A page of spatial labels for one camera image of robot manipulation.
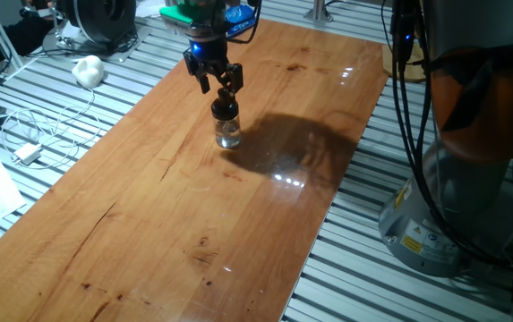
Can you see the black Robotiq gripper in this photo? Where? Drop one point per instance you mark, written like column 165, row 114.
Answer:
column 211, row 53

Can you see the black knobbed jar lid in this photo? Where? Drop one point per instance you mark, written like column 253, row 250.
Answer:
column 224, row 109

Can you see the small clear glass jar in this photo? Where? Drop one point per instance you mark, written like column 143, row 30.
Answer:
column 228, row 134

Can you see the operator hand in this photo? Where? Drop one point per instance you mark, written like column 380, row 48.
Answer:
column 45, row 6

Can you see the blue snack bag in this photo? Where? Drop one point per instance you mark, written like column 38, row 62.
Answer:
column 240, row 15

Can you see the white rounded plastic object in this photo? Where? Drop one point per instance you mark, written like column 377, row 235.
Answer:
column 88, row 71

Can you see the black round fan housing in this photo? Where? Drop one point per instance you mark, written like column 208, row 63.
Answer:
column 99, row 22

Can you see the silver metal stand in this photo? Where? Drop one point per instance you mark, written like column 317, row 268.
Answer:
column 65, row 31

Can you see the bamboo cutting board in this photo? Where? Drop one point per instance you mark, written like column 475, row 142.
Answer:
column 390, row 67

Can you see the white charger adapter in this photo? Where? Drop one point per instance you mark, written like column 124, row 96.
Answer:
column 27, row 154

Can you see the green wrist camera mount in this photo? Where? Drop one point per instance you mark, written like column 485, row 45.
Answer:
column 175, row 15

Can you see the aluminium post with foot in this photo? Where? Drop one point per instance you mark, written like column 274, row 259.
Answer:
column 318, row 11

